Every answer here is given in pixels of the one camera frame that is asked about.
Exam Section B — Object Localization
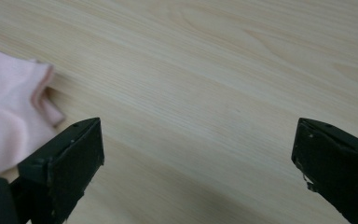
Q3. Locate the pink sock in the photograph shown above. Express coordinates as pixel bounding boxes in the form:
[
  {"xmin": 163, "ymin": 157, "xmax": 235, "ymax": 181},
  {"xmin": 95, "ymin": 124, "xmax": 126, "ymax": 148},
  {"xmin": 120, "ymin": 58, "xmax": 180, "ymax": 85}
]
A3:
[{"xmin": 0, "ymin": 42, "xmax": 66, "ymax": 182}]

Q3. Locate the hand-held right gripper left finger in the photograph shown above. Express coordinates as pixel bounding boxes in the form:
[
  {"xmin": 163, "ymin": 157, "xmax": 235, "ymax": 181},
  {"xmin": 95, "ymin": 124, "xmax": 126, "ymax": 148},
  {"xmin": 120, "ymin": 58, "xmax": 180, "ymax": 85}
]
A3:
[{"xmin": 17, "ymin": 117, "xmax": 105, "ymax": 224}]

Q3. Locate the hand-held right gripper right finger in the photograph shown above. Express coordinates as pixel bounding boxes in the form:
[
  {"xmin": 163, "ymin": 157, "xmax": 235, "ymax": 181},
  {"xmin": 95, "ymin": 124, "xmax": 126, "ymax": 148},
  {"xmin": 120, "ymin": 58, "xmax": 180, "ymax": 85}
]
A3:
[{"xmin": 291, "ymin": 117, "xmax": 358, "ymax": 224}]

